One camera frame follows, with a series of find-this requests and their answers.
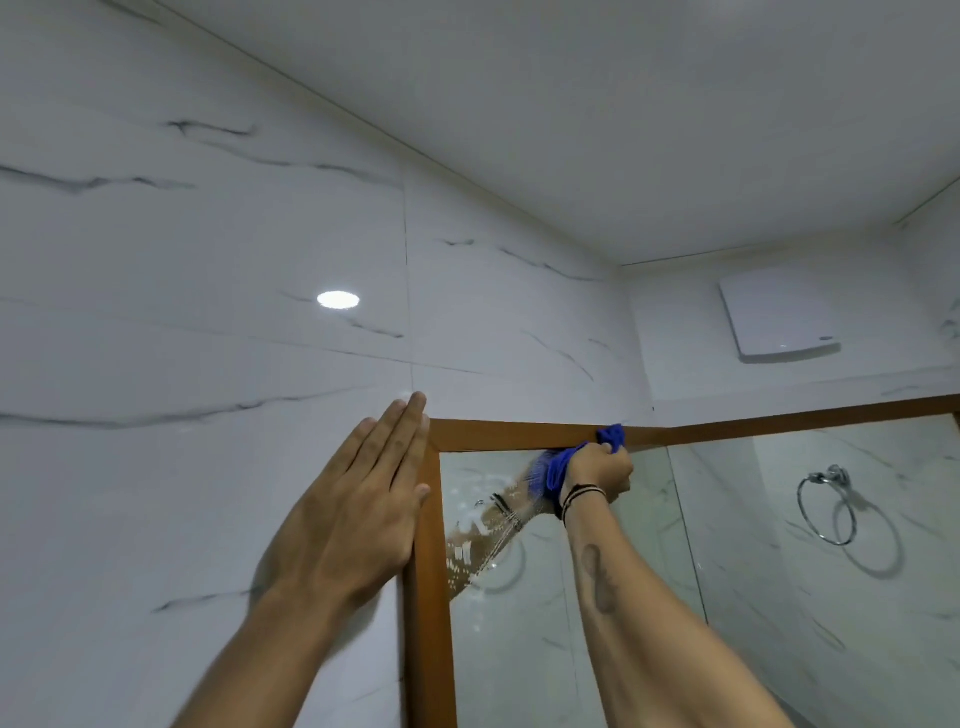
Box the person's right forearm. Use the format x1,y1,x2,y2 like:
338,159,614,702
562,491,798,728

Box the black wrist bands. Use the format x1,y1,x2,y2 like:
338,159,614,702
558,483,609,526

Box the person's left hand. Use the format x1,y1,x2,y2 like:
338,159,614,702
261,390,434,610

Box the person's right hand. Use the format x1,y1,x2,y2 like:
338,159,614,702
559,441,636,508

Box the blue cleaning cloth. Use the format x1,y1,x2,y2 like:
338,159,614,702
525,423,628,519

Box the wooden framed mirror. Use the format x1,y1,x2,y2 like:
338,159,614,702
402,393,960,728

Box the chrome towel ring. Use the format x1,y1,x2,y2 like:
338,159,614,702
795,465,858,548

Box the person's left forearm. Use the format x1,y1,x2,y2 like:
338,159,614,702
171,583,380,728

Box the white wall vent cover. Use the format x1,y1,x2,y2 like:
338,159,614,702
718,266,843,366

